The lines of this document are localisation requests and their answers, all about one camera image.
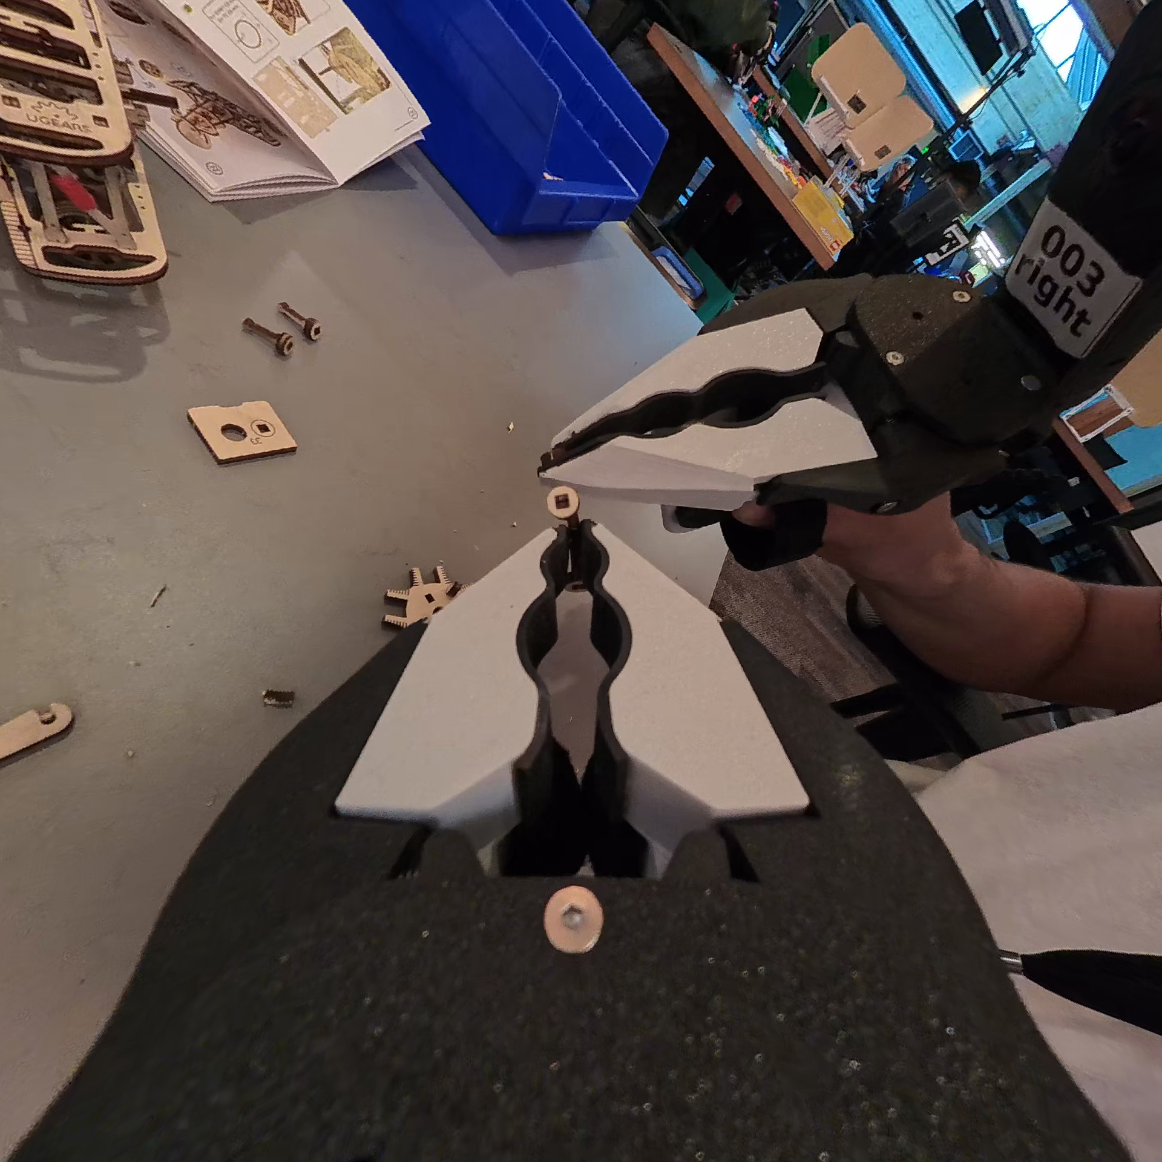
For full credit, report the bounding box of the beige panel stand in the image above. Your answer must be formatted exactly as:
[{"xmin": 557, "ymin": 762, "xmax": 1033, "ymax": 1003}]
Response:
[{"xmin": 810, "ymin": 22, "xmax": 936, "ymax": 174}]

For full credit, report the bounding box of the pointed wooden pick tool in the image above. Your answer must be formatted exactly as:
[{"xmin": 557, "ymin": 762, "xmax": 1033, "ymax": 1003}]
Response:
[{"xmin": 0, "ymin": 702, "xmax": 73, "ymax": 762}]

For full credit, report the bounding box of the printed wooden puzzle sheet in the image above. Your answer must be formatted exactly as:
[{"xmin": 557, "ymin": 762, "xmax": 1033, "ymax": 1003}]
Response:
[{"xmin": 0, "ymin": 0, "xmax": 137, "ymax": 166}]

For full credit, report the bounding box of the person's right hand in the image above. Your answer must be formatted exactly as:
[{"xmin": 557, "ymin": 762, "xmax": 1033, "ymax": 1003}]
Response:
[{"xmin": 730, "ymin": 492, "xmax": 976, "ymax": 600}]

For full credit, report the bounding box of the wooden crate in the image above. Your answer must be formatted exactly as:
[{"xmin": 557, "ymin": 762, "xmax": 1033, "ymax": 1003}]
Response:
[{"xmin": 626, "ymin": 222, "xmax": 711, "ymax": 314}]

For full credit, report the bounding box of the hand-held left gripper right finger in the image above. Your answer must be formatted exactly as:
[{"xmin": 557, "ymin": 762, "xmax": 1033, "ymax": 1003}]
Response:
[{"xmin": 581, "ymin": 520, "xmax": 810, "ymax": 867}]

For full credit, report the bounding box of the person's white shirt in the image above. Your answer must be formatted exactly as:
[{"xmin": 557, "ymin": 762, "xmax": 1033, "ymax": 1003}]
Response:
[{"xmin": 911, "ymin": 708, "xmax": 1162, "ymax": 1162}]

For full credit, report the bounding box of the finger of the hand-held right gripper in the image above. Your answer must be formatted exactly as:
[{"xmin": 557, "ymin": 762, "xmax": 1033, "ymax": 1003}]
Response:
[
  {"xmin": 537, "ymin": 391, "xmax": 880, "ymax": 534},
  {"xmin": 549, "ymin": 307, "xmax": 828, "ymax": 459}
]

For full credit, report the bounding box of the yellow box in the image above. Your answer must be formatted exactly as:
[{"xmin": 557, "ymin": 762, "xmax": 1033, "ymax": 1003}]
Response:
[{"xmin": 792, "ymin": 177, "xmax": 856, "ymax": 257}]

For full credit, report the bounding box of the square wooden plate with holes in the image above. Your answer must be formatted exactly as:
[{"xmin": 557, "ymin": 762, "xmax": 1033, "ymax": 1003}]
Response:
[{"xmin": 188, "ymin": 401, "xmax": 297, "ymax": 466}]

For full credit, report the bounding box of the pale wooden toothed spoke wheel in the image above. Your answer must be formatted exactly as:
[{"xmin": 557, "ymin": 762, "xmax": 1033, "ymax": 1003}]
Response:
[{"xmin": 382, "ymin": 563, "xmax": 466, "ymax": 629}]

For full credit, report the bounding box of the wooden table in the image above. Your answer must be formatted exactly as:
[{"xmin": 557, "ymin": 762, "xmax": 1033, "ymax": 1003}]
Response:
[{"xmin": 646, "ymin": 22, "xmax": 849, "ymax": 274}]

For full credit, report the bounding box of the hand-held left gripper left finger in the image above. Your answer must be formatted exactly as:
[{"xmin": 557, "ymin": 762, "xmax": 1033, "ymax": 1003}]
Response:
[{"xmin": 333, "ymin": 528, "xmax": 575, "ymax": 874}]

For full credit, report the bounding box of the thin wooden pin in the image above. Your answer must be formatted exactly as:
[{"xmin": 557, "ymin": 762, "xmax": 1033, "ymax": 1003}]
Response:
[{"xmin": 545, "ymin": 487, "xmax": 584, "ymax": 590}]

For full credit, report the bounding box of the wooden model frame with red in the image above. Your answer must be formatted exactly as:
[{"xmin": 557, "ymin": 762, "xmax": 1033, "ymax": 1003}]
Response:
[{"xmin": 0, "ymin": 149, "xmax": 170, "ymax": 286}]

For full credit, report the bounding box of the blue plastic bin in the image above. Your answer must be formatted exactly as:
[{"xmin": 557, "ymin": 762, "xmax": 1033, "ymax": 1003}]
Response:
[{"xmin": 343, "ymin": 0, "xmax": 669, "ymax": 238}]

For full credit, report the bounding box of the grey desk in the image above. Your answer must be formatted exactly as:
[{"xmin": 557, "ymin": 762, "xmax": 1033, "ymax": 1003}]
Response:
[{"xmin": 0, "ymin": 18, "xmax": 727, "ymax": 1158}]

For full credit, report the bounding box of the black lanyard strap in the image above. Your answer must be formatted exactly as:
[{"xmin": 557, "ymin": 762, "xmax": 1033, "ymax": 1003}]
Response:
[{"xmin": 1017, "ymin": 949, "xmax": 1162, "ymax": 1036}]

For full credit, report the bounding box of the assembly instruction booklet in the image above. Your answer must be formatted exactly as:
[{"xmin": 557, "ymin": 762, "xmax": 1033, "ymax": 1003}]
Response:
[{"xmin": 98, "ymin": 0, "xmax": 431, "ymax": 203}]

